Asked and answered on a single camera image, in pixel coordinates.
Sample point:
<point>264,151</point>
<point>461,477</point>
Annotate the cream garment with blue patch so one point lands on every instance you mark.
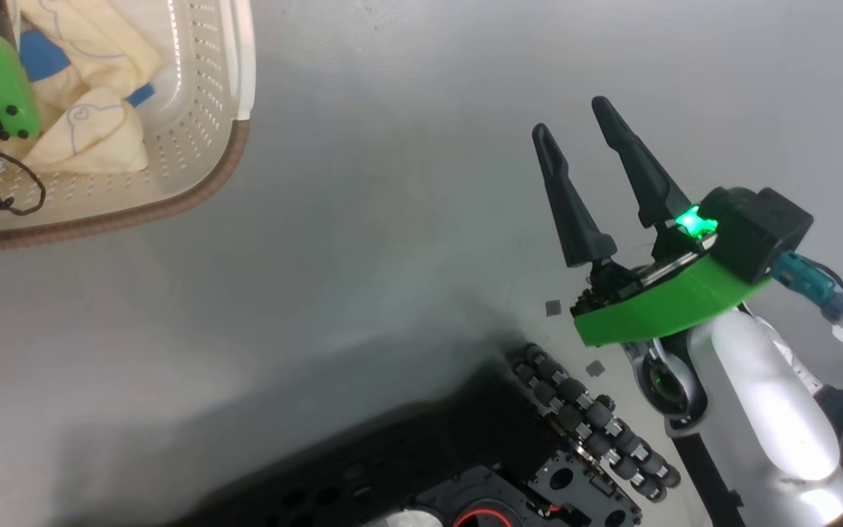
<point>92,124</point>

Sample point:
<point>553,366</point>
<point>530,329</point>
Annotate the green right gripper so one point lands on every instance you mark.
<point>670,307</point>

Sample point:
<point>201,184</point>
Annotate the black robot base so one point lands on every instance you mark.
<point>407,476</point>

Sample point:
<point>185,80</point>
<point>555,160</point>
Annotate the cream perforated laundry basket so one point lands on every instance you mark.
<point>202,146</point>

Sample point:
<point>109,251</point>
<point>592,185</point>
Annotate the small dark floor marker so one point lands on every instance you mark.
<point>553,307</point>
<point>595,368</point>

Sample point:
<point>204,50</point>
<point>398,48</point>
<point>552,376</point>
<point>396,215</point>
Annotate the black roller mecanum wheel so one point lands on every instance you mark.
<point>597,424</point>

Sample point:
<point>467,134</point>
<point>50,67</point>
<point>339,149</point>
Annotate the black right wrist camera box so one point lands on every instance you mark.
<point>758,230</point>

